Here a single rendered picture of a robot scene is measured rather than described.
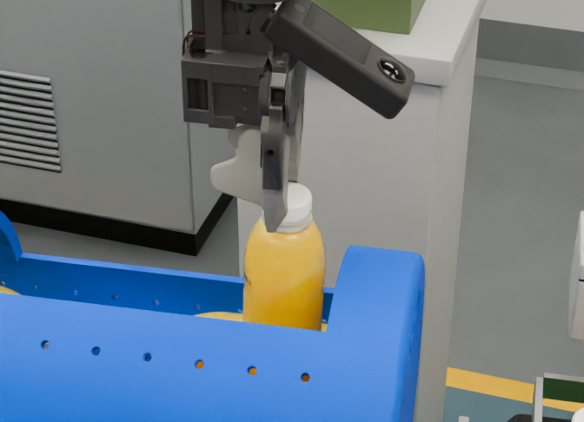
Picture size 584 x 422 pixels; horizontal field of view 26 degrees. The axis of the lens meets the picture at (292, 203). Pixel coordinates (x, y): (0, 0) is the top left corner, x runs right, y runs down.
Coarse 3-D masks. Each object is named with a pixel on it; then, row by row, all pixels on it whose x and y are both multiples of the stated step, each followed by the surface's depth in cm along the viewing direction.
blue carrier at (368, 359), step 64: (0, 256) 126; (384, 256) 107; (0, 320) 103; (64, 320) 102; (128, 320) 102; (192, 320) 101; (384, 320) 100; (0, 384) 102; (64, 384) 101; (128, 384) 100; (192, 384) 99; (256, 384) 99; (320, 384) 98; (384, 384) 98
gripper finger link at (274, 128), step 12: (276, 96) 93; (276, 108) 91; (264, 120) 92; (276, 120) 92; (264, 132) 92; (276, 132) 92; (264, 144) 92; (276, 144) 92; (264, 156) 93; (276, 156) 93; (264, 168) 95; (276, 168) 94; (264, 180) 95; (276, 180) 94
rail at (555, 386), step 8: (544, 376) 132; (552, 376) 132; (560, 376) 132; (568, 376) 132; (544, 384) 132; (552, 384) 132; (560, 384) 132; (568, 384) 131; (576, 384) 131; (544, 392) 133; (552, 392) 132; (560, 392) 132; (568, 392) 132; (576, 392) 132; (568, 400) 133; (576, 400) 132
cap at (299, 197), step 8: (296, 184) 102; (288, 192) 101; (296, 192) 101; (304, 192) 101; (288, 200) 100; (296, 200) 100; (304, 200) 100; (288, 208) 99; (296, 208) 99; (304, 208) 100; (288, 216) 99; (296, 216) 100; (304, 216) 100; (280, 224) 100; (288, 224) 100; (296, 224) 100
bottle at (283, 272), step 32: (256, 224) 103; (256, 256) 102; (288, 256) 101; (320, 256) 102; (256, 288) 103; (288, 288) 102; (320, 288) 104; (256, 320) 105; (288, 320) 104; (320, 320) 107
